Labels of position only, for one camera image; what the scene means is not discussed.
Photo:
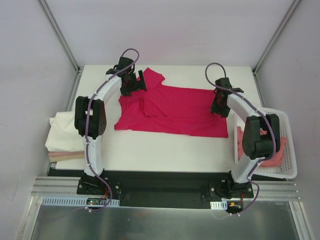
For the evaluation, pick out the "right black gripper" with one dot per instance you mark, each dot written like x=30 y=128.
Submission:
x=218 y=107

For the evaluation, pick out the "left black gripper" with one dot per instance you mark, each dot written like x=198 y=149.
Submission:
x=136 y=85

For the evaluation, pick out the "magenta t-shirt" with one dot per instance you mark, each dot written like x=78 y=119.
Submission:
x=171 y=110

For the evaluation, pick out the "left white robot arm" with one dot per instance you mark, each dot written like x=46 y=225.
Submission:
x=90 y=119

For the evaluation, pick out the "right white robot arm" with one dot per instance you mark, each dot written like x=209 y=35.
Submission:
x=261 y=134

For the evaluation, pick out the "salmon pink t-shirt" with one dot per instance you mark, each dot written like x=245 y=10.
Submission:
x=277 y=159

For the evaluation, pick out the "white plastic basket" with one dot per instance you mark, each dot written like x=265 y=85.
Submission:
x=287 y=167

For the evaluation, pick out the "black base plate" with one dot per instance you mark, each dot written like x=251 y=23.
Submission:
x=185 y=201

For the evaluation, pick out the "right white cable duct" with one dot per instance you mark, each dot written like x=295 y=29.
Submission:
x=219 y=205

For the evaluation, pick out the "white cable duct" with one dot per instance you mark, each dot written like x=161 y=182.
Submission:
x=219 y=205
x=67 y=201

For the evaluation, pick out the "left aluminium frame post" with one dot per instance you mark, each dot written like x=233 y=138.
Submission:
x=59 y=35

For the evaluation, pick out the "aluminium frame post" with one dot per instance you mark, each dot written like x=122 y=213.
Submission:
x=294 y=5
x=59 y=35

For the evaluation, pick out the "right aluminium frame post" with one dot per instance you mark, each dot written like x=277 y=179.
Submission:
x=294 y=5

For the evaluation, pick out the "left white cable duct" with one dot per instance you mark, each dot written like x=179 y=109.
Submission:
x=67 y=201

